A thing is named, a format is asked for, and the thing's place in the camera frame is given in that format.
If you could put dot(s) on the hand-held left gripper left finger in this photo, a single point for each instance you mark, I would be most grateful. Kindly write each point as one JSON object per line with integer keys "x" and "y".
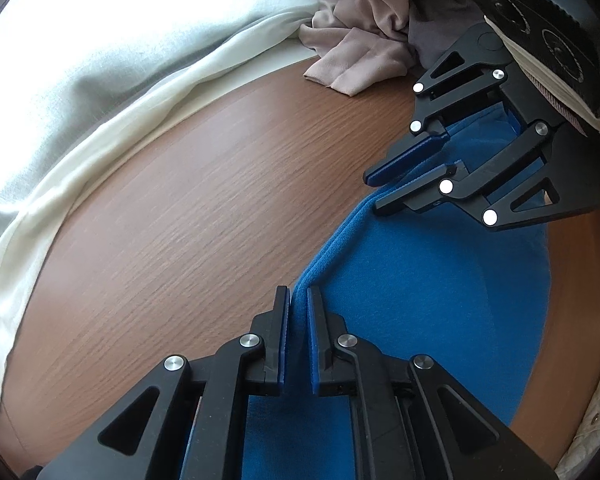
{"x": 282, "y": 340}

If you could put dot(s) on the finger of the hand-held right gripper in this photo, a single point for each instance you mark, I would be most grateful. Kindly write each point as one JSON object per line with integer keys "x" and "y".
{"x": 405, "y": 160}
{"x": 430, "y": 192}

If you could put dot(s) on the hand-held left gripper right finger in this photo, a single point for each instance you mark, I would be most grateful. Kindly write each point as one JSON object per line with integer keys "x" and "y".
{"x": 314, "y": 340}

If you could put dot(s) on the blue fleece pants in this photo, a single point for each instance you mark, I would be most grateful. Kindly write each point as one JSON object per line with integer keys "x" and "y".
{"x": 420, "y": 300}

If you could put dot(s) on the brown drape curtain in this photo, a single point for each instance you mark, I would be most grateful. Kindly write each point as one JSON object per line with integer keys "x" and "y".
{"x": 360, "y": 45}

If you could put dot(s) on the white sheer curtain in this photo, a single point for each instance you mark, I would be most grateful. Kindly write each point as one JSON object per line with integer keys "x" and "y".
{"x": 80, "y": 135}

